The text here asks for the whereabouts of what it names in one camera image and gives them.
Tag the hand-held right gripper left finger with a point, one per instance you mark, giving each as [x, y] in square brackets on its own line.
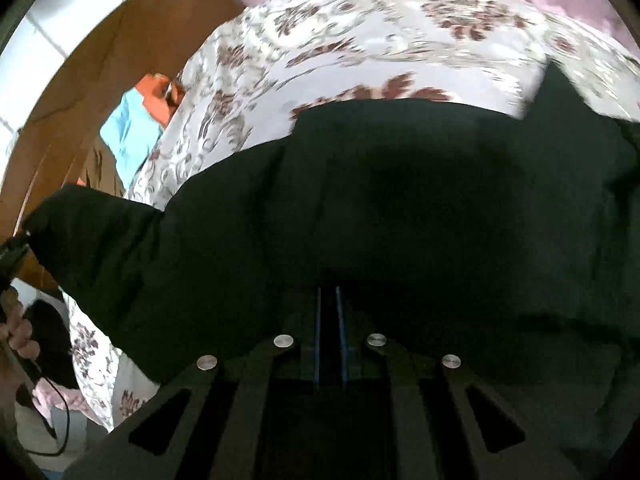
[316, 340]

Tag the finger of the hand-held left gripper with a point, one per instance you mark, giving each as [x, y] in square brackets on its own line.
[14, 250]

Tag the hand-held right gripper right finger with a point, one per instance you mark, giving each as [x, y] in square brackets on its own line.
[341, 340]

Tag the large dark garment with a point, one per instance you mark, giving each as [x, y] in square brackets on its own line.
[400, 185]

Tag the person's left hand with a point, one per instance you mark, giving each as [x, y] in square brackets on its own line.
[20, 332]

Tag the dark cloth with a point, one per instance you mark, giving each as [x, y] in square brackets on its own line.
[47, 340]

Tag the brown cloth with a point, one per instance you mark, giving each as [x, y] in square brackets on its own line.
[102, 165]

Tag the pink cloth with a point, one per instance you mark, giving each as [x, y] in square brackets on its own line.
[47, 397]

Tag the light blue cloth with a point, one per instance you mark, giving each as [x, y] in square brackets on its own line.
[130, 130]

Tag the orange cloth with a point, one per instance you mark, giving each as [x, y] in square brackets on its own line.
[155, 100]

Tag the brown wooden door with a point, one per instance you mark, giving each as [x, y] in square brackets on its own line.
[100, 60]

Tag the floral satin bedspread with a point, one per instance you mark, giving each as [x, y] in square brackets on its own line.
[350, 60]

